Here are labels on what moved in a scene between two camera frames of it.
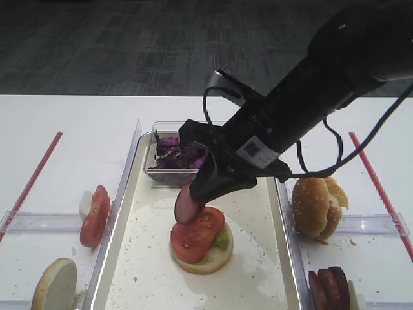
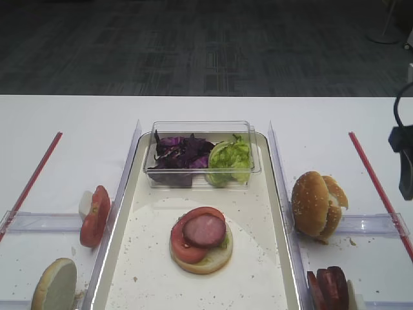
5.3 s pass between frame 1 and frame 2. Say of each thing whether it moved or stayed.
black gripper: moved
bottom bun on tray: stayed
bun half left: stayed
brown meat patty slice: moved
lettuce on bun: stayed
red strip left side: stayed
